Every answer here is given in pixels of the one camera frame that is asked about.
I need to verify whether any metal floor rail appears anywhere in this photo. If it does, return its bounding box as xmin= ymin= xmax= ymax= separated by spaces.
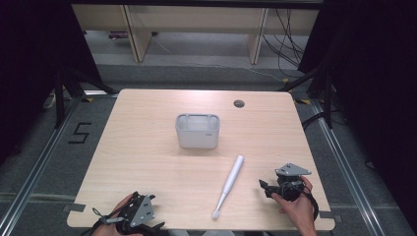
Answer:
xmin=0 ymin=97 xmax=83 ymax=236
xmin=309 ymin=97 xmax=386 ymax=236

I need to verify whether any bundle of black cables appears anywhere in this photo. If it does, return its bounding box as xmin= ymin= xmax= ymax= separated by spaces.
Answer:
xmin=261 ymin=8 xmax=307 ymax=79

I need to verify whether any person's left hand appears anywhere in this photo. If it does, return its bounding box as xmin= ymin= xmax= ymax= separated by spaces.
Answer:
xmin=92 ymin=193 xmax=142 ymax=236

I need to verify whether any white electric toothbrush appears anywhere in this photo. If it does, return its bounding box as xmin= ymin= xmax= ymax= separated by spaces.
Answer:
xmin=210 ymin=154 xmax=246 ymax=220

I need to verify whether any black floor cable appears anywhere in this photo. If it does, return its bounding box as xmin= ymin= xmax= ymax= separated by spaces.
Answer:
xmin=301 ymin=110 xmax=330 ymax=131

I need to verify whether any black metal stand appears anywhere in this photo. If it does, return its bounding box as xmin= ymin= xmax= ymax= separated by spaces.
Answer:
xmin=277 ymin=63 xmax=336 ymax=130
xmin=53 ymin=66 xmax=120 ymax=130

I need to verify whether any grey tape patch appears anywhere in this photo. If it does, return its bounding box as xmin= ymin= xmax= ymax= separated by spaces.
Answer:
xmin=62 ymin=203 xmax=87 ymax=213
xmin=318 ymin=210 xmax=344 ymax=224

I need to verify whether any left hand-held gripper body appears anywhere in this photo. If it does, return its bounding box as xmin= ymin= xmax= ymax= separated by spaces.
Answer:
xmin=116 ymin=191 xmax=155 ymax=235

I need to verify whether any white plastic holder box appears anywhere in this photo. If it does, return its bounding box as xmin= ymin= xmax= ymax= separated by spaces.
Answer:
xmin=175 ymin=113 xmax=221 ymax=149

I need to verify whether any thin white floor cable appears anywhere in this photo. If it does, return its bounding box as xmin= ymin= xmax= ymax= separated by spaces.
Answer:
xmin=149 ymin=33 xmax=287 ymax=83

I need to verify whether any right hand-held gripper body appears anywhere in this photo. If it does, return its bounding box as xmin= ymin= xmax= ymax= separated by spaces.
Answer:
xmin=274 ymin=162 xmax=313 ymax=202

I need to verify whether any grey cord on left gripper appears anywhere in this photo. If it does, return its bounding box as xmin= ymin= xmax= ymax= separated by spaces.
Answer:
xmin=91 ymin=206 xmax=126 ymax=226

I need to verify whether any person's right hand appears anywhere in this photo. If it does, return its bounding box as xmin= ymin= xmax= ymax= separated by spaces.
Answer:
xmin=270 ymin=175 xmax=318 ymax=230

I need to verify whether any black curtain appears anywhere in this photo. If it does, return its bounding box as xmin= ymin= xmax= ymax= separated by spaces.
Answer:
xmin=297 ymin=0 xmax=417 ymax=227
xmin=0 ymin=0 xmax=103 ymax=166

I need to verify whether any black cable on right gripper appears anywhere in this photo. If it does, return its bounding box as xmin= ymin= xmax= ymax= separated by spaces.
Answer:
xmin=303 ymin=186 xmax=320 ymax=221

